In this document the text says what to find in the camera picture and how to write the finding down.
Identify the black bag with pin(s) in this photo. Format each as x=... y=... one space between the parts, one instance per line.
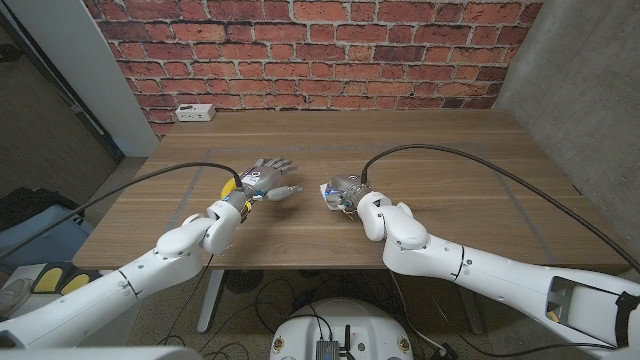
x=35 y=202

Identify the grey table leg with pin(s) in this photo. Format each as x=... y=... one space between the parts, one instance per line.
x=472 y=312

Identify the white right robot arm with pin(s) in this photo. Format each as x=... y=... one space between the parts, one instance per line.
x=475 y=270

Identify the white table leg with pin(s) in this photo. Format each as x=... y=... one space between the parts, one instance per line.
x=210 y=300

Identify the black yellow padded device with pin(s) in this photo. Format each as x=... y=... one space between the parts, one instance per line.
x=60 y=281

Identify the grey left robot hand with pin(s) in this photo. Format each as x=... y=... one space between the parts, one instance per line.
x=262 y=177

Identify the black round floor fan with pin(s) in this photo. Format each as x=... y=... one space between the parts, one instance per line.
x=243 y=281

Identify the white paper shipping label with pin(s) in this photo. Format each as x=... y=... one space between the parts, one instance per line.
x=326 y=200

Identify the yellow toy banana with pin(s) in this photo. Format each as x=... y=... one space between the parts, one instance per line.
x=229 y=189

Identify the white power strip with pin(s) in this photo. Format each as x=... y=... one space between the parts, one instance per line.
x=195 y=112

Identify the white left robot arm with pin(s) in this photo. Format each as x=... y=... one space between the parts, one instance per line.
x=100 y=295

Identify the blue plastic bin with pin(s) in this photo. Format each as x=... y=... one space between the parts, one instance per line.
x=40 y=240

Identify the red brick printed backdrop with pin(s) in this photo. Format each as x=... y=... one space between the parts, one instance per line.
x=310 y=55

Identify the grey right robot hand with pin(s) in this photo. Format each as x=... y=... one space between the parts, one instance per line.
x=345 y=187

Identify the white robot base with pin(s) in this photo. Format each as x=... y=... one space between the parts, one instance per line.
x=342 y=320

